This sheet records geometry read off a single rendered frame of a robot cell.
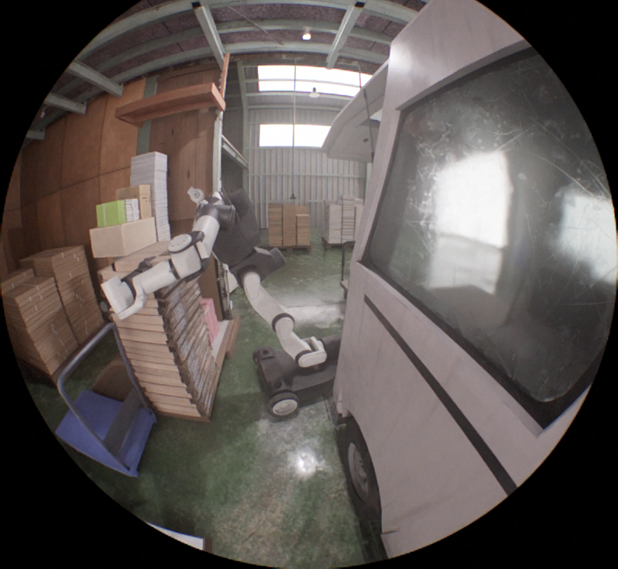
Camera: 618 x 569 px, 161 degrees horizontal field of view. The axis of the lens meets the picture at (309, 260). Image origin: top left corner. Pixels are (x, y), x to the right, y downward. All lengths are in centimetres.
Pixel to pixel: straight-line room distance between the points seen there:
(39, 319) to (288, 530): 232
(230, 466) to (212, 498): 24
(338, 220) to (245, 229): 489
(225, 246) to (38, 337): 200
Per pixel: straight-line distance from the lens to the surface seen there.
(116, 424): 129
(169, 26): 233
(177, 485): 151
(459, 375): 35
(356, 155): 189
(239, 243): 106
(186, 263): 66
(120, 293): 71
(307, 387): 152
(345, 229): 591
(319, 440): 148
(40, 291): 244
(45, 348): 249
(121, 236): 156
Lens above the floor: 132
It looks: 16 degrees down
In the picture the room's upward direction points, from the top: straight up
